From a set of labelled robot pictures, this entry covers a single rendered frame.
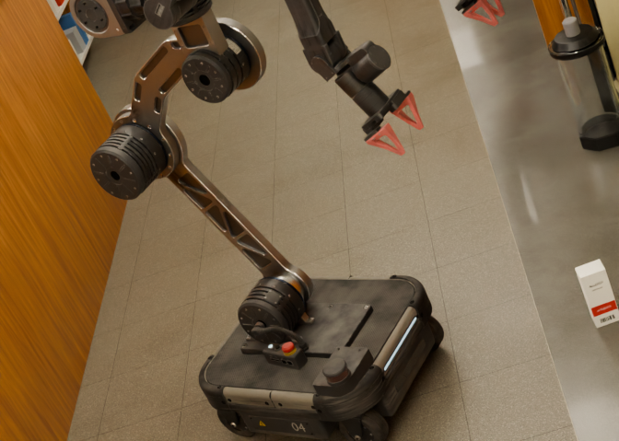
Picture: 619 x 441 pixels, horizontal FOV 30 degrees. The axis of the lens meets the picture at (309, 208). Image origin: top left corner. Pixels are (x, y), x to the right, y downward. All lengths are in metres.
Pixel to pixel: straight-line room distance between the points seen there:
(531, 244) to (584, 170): 0.23
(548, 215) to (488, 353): 1.30
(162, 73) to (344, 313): 0.88
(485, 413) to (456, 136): 1.63
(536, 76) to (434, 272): 1.32
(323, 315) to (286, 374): 0.23
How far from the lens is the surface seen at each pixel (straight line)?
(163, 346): 4.19
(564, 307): 1.98
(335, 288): 3.57
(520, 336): 3.49
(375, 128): 2.41
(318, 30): 2.36
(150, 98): 3.25
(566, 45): 2.26
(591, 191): 2.25
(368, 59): 2.34
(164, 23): 2.54
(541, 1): 2.76
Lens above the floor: 2.14
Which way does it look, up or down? 28 degrees down
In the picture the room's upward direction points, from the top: 25 degrees counter-clockwise
